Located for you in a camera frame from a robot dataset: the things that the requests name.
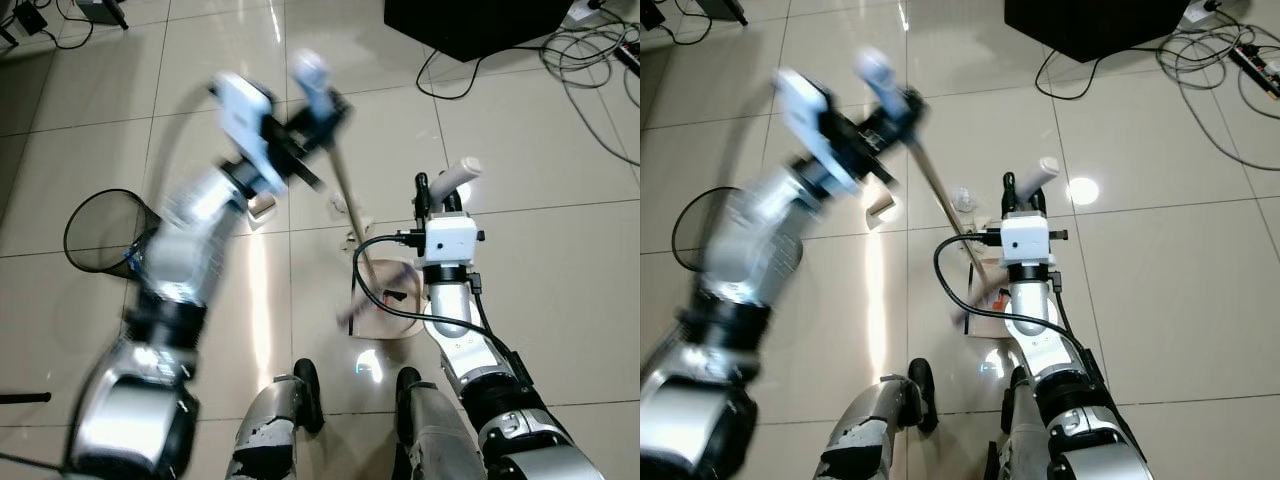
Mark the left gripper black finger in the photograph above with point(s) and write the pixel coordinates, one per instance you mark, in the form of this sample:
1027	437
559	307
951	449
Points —
895	112
878	170
328	108
305	172

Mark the wooden broom with grey grip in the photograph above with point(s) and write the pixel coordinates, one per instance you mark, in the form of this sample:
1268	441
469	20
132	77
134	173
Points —
949	205
352	205

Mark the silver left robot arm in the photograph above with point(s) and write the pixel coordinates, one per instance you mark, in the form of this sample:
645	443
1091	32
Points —
170	255
745	260

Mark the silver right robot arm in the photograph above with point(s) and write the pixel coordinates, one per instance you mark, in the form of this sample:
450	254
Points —
470	350
1050	350

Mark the clear plastic scrap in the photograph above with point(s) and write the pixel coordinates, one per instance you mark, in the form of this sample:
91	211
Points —
963	200
339	202

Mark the black furniture base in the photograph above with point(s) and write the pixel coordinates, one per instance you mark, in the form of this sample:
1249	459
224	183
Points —
470	25
1090	25

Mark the black box stand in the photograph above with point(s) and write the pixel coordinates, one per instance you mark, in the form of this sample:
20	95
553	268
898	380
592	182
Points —
722	8
100	10

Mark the robot right leg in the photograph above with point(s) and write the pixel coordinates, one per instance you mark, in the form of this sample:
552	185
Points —
430	430
1020	440

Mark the robot leg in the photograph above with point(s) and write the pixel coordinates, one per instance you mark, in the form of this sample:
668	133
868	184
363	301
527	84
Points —
870	425
1020	440
430	430
270	420

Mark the small black device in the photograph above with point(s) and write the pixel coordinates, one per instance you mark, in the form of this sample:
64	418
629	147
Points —
25	18
652	12

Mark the black power strip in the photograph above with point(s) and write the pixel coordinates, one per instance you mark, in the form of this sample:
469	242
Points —
1255	70
628	58

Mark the white power adapter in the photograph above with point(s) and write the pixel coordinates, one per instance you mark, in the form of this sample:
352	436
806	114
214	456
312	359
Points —
582	10
1200	12

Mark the robot left leg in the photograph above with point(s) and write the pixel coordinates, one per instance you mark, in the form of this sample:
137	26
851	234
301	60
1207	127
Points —
270	420
870	425

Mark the black rod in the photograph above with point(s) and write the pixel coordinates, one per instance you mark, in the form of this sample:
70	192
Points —
25	398

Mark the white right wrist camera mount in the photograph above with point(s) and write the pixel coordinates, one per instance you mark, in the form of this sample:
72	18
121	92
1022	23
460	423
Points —
1028	240
450	240

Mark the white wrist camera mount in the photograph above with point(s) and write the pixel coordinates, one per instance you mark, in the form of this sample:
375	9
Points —
1028	240
450	240
245	120
812	120

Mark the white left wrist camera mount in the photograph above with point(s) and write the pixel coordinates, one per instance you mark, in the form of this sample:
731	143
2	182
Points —
812	120
245	120

